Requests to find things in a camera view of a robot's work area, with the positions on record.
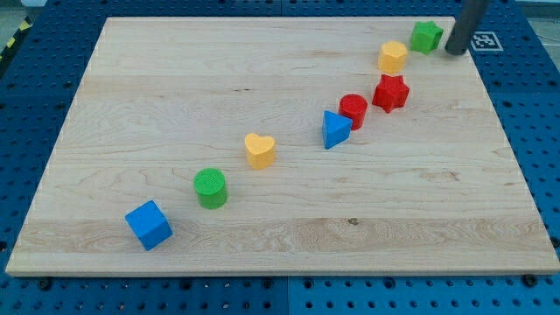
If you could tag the red star block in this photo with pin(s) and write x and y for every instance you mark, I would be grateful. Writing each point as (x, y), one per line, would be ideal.
(390, 93)

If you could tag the green star block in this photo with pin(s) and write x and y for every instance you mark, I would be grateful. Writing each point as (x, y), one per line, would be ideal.
(425, 37)

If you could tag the yellow hexagon block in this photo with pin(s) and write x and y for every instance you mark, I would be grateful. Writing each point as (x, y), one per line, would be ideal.
(392, 57)

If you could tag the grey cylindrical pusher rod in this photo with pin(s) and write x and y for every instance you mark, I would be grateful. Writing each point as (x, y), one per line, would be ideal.
(465, 26)

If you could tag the blue cube block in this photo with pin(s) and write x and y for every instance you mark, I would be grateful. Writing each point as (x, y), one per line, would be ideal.
(149, 225)

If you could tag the yellow heart block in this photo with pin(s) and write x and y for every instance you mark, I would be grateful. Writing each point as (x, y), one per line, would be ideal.
(260, 150)

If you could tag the white fiducial marker tag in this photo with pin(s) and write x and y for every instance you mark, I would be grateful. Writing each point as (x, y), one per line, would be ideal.
(486, 41)

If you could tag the yellow black hazard tape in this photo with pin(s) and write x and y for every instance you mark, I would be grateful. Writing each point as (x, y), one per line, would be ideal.
(16, 39)

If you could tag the green cylinder block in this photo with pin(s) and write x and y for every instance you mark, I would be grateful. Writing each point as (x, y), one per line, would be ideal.
(211, 188)

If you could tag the red cylinder block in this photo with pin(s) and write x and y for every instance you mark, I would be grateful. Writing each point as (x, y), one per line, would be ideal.
(354, 107)

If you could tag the blue triangle block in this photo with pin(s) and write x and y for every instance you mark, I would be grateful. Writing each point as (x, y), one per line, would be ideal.
(335, 129)

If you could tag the light wooden board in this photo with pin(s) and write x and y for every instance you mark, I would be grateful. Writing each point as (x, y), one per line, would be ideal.
(432, 188)

